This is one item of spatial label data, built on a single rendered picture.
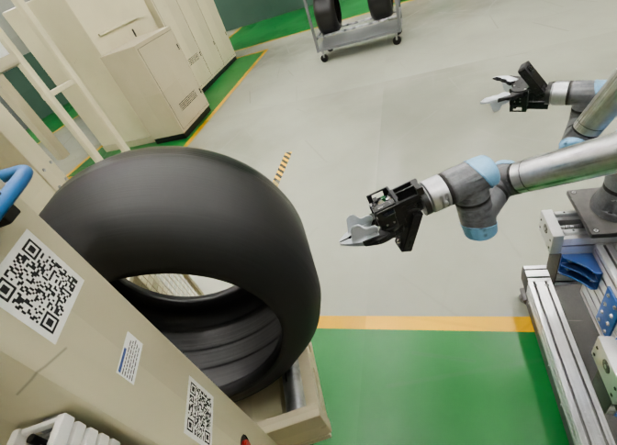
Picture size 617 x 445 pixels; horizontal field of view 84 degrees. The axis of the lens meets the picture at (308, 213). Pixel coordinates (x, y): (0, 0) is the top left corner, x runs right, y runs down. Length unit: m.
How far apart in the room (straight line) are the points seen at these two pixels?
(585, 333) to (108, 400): 1.63
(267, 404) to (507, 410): 1.09
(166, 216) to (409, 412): 1.46
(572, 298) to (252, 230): 1.53
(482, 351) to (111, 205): 1.67
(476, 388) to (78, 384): 1.62
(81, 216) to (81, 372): 0.26
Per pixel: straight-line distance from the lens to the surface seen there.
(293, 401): 0.86
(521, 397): 1.83
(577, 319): 1.80
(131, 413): 0.45
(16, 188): 0.36
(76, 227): 0.58
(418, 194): 0.76
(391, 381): 1.83
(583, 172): 0.86
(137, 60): 5.01
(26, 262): 0.38
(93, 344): 0.42
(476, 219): 0.85
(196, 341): 1.05
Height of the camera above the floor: 1.67
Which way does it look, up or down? 38 degrees down
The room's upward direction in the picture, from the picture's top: 21 degrees counter-clockwise
